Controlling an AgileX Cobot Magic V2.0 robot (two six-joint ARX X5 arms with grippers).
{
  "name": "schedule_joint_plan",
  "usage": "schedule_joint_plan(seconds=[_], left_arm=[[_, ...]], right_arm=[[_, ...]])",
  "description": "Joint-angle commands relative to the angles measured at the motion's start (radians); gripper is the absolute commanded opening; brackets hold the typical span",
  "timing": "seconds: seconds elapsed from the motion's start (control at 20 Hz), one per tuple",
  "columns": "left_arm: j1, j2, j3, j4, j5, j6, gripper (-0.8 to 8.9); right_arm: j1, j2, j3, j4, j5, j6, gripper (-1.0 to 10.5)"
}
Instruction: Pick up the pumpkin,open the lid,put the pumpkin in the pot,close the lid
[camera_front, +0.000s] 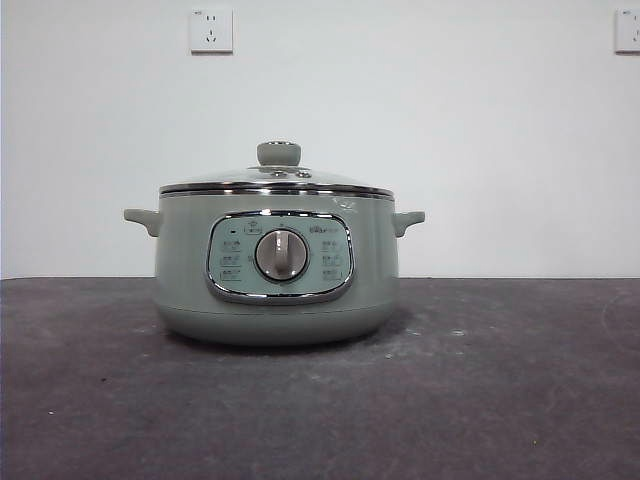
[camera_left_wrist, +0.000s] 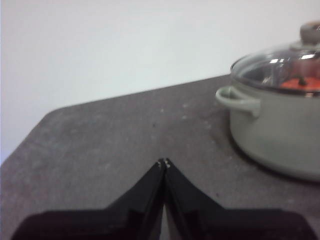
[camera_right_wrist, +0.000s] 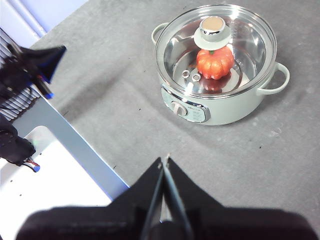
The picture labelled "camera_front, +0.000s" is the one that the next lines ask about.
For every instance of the glass lid with green knob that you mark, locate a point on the glass lid with green knob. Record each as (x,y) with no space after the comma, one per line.
(279,152)

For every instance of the pale green electric cooking pot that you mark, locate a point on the pale green electric cooking pot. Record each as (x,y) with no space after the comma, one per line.
(180,280)

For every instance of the white wall socket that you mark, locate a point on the white wall socket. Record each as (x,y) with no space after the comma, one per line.
(211,42)
(629,42)

